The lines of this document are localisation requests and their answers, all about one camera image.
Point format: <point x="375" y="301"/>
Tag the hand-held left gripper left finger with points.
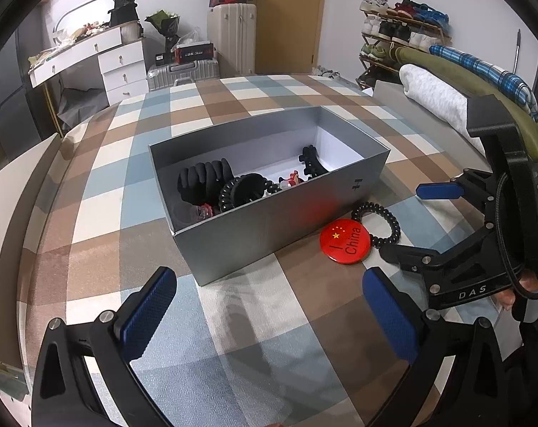
<point x="148" y="311"/>

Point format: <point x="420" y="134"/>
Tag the silver cardboard box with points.
<point x="260" y="231"/>

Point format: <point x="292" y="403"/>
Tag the wooden door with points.
<point x="291" y="18"/>

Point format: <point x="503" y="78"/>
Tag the silver pole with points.
<point x="517" y="49"/>

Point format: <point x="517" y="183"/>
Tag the dark refrigerator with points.
<point x="1" y="111"/>

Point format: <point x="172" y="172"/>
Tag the white desk with drawers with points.
<point x="117" y="66"/>

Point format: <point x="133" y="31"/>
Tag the black claw hair clip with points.
<point x="253" y="186"/>

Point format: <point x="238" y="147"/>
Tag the clutter of small desk items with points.
<point x="68" y="38"/>

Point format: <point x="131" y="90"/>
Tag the arched mirror frame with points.
<point x="79" y="4"/>

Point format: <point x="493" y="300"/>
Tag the silver suitcase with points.
<point x="184" y="74"/>

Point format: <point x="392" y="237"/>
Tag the beige bed board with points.
<point x="15" y="231"/>

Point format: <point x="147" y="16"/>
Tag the blue plaid blanket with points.
<point x="491" y="69"/>

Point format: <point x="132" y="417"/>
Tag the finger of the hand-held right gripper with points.
<point x="438" y="191"/>
<point x="407" y="258"/>

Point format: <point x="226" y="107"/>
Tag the small black box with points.
<point x="165" y="58"/>

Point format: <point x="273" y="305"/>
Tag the dark cloth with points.
<point x="79" y="106"/>

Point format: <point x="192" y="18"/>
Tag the green rolled blanket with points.
<point x="482" y="84"/>

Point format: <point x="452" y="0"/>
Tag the black box red label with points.
<point x="195" y="52"/>

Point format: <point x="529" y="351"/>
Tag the beige upright suitcase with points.
<point x="233" y="40"/>

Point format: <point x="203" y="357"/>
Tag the white fluffy blanket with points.
<point x="438" y="93"/>

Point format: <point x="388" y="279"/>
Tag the person's right hand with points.
<point x="531" y="285"/>

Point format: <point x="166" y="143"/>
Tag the checked bed sheet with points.
<point x="117" y="195"/>

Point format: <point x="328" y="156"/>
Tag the white ribbed bin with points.
<point x="130" y="32"/>

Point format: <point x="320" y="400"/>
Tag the dark flower bouquet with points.
<point x="164" y="24"/>

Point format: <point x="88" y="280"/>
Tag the black wavy hair clip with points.
<point x="311" y="158"/>

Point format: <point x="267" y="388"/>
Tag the black bag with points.
<point x="124" y="6"/>

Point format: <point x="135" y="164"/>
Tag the small red white figure clip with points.
<point x="291" y="179"/>

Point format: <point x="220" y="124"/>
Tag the shoe rack with shoes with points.
<point x="398" y="31"/>

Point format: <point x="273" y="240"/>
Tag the red round badge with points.
<point x="342" y="240"/>

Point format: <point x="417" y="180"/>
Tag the large black claw clip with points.
<point x="202" y="178"/>

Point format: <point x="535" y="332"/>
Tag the clear pink hair clip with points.
<point x="193" y="212"/>

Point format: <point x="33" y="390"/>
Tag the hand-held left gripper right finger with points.
<point x="391" y="316"/>

